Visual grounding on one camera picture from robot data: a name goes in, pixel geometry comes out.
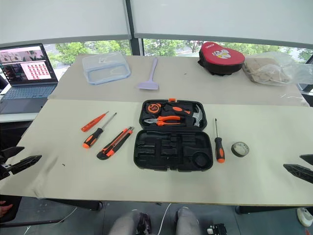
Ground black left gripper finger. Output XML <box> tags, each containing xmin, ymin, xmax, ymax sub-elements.
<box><xmin>0</xmin><ymin>146</ymin><xmax>25</xmax><ymax>162</ymax></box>
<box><xmin>9</xmin><ymin>155</ymin><xmax>43</xmax><ymax>175</ymax></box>

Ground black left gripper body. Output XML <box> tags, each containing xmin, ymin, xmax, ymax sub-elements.
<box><xmin>0</xmin><ymin>156</ymin><xmax>12</xmax><ymax>181</ymax></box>

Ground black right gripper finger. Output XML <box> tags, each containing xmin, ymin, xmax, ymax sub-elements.
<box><xmin>283</xmin><ymin>164</ymin><xmax>313</xmax><ymax>185</ymax></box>
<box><xmin>299</xmin><ymin>154</ymin><xmax>313</xmax><ymax>166</ymax></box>

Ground black orange screwdriver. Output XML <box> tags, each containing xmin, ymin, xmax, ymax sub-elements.
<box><xmin>82</xmin><ymin>112</ymin><xmax>118</xmax><ymax>150</ymax></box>
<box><xmin>214</xmin><ymin>117</ymin><xmax>226</xmax><ymax>164</ymax></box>

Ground black electrical tape roll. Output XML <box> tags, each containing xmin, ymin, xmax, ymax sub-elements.
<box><xmin>230</xmin><ymin>141</ymin><xmax>251</xmax><ymax>158</ymax></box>

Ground orange tester pen screwdriver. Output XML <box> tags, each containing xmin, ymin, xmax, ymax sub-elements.
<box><xmin>81</xmin><ymin>111</ymin><xmax>110</xmax><ymax>133</ymax></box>

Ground black orange utility knife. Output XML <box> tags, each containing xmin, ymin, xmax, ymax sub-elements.
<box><xmin>96</xmin><ymin>126</ymin><xmax>135</xmax><ymax>161</ymax></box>

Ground black plastic tool case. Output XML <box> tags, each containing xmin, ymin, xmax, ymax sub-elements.
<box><xmin>133</xmin><ymin>97</ymin><xmax>214</xmax><ymax>173</ymax></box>

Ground bystander bare hand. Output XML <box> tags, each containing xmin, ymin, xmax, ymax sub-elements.
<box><xmin>0</xmin><ymin>200</ymin><xmax>13</xmax><ymax>218</ymax></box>

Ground white shoe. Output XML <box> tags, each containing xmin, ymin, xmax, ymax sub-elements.
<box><xmin>296</xmin><ymin>207</ymin><xmax>313</xmax><ymax>227</ymax></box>

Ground open grey laptop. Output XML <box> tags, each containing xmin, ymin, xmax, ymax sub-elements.
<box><xmin>0</xmin><ymin>43</ymin><xmax>60</xmax><ymax>115</ymax></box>

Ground clear plastic bag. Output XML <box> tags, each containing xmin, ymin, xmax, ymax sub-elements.
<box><xmin>242</xmin><ymin>51</ymin><xmax>313</xmax><ymax>87</ymax></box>

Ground beige folded cloth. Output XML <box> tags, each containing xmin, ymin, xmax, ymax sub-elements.
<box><xmin>243</xmin><ymin>57</ymin><xmax>293</xmax><ymax>85</ymax></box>

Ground black white floor device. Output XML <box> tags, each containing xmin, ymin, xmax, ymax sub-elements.
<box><xmin>206</xmin><ymin>223</ymin><xmax>227</xmax><ymax>235</ymax></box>

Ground grey rounded leg shape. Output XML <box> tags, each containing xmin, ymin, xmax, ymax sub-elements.
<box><xmin>174</xmin><ymin>206</ymin><xmax>201</xmax><ymax>235</ymax></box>
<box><xmin>108</xmin><ymin>210</ymin><xmax>150</xmax><ymax>235</ymax></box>

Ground silver claw hammer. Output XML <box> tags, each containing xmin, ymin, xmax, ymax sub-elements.
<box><xmin>182</xmin><ymin>103</ymin><xmax>205</xmax><ymax>128</ymax></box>

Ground clear blue-rimmed plastic container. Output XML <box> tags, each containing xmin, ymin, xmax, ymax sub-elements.
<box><xmin>81</xmin><ymin>51</ymin><xmax>132</xmax><ymax>86</ymax></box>

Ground red and black bag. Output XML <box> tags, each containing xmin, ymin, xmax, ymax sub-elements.
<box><xmin>197</xmin><ymin>41</ymin><xmax>246</xmax><ymax>77</ymax></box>

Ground orange black tape measure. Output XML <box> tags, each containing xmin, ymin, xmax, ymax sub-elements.
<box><xmin>146</xmin><ymin>102</ymin><xmax>162</xmax><ymax>115</ymax></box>

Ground white roller blind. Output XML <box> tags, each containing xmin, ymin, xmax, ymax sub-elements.
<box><xmin>129</xmin><ymin>0</ymin><xmax>313</xmax><ymax>47</ymax></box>
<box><xmin>0</xmin><ymin>0</ymin><xmax>133</xmax><ymax>45</ymax></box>

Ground lavender plastic spatula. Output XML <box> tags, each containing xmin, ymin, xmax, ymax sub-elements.
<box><xmin>136</xmin><ymin>57</ymin><xmax>160</xmax><ymax>91</ymax></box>

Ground black orange handle tool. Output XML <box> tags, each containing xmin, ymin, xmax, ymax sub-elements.
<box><xmin>162</xmin><ymin>103</ymin><xmax>192</xmax><ymax>117</ymax></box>

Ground orange handled pliers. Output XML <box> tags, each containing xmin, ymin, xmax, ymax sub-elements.
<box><xmin>144</xmin><ymin>115</ymin><xmax>183</xmax><ymax>127</ymax></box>

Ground white floor cable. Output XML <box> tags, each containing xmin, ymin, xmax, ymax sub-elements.
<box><xmin>157</xmin><ymin>202</ymin><xmax>172</xmax><ymax>235</ymax></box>

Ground dark window frame pillar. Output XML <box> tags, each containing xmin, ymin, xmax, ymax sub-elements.
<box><xmin>125</xmin><ymin>0</ymin><xmax>145</xmax><ymax>57</ymax></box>

